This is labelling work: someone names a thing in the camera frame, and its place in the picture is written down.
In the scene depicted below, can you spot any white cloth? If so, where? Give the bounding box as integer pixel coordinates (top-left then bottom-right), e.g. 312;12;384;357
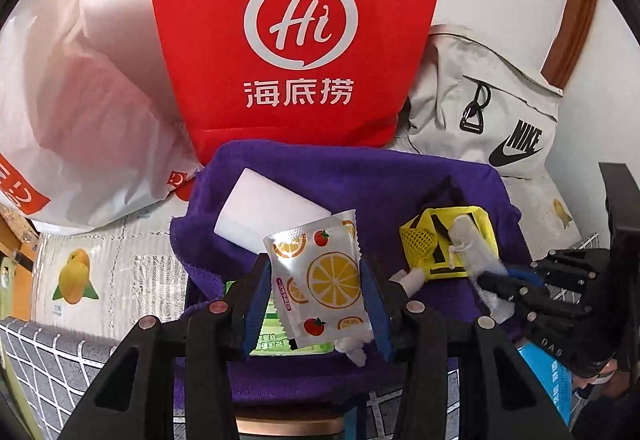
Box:
447;215;516;325

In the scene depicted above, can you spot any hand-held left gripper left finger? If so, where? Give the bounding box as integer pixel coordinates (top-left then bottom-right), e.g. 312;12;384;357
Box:
57;252;273;440

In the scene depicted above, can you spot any wooden headboard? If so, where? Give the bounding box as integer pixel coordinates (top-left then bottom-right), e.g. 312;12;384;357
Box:
542;0;601;90

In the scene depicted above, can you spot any white fabric piece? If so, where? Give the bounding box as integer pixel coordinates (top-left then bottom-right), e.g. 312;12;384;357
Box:
390;267;431;297

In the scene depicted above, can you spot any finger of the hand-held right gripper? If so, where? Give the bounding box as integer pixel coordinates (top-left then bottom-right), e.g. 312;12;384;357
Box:
475;271;556;308
505;251;598;289

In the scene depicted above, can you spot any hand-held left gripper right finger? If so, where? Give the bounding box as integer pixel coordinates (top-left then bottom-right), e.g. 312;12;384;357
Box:
360;257;576;440

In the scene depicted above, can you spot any yellow pouch with black straps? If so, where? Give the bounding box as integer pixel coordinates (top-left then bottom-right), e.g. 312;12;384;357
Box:
415;205;501;281

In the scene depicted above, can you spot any cardboard box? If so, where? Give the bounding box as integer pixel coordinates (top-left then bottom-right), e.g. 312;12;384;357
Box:
0;202;43;321

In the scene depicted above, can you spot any black strap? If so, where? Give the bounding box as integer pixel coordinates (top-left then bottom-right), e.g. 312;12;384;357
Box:
419;177;466;211

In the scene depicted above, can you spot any white plastic bag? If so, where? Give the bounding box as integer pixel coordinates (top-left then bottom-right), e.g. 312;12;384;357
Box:
0;0;206;235

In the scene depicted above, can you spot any red tote bag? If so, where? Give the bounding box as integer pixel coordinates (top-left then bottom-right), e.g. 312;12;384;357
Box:
145;0;451;165

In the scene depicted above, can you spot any person's dark clothing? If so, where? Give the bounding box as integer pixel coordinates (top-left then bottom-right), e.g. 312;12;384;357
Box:
572;370;633;440

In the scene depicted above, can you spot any purple towel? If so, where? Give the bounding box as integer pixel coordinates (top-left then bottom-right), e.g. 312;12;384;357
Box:
169;140;533;411

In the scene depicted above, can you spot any silver orange-print packet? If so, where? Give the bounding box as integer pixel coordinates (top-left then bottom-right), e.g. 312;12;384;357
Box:
263;209;376;351

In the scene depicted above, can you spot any grey checked blanket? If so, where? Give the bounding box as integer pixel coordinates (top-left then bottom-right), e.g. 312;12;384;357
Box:
0;232;601;440

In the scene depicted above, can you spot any green printed packet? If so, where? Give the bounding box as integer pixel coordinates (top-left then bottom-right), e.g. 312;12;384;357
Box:
250;295;336;357

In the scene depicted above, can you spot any yellow foam mesh net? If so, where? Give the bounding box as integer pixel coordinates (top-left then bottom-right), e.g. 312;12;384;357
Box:
399;215;436;265

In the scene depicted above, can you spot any blue tissue packet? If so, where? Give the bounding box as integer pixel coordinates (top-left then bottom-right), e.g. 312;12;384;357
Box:
515;340;573;426

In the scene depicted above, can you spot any beige sling bag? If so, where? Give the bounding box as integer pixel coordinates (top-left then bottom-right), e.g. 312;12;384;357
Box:
395;24;563;181

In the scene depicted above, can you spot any white sponge block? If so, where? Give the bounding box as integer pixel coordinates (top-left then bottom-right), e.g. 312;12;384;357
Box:
214;167;332;253

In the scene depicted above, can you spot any fruit-print bedsheet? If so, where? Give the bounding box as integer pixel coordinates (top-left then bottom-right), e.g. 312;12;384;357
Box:
30;170;583;325

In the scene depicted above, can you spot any white crumpled tissue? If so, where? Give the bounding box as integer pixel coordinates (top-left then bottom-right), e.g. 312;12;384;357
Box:
334;339;372;367

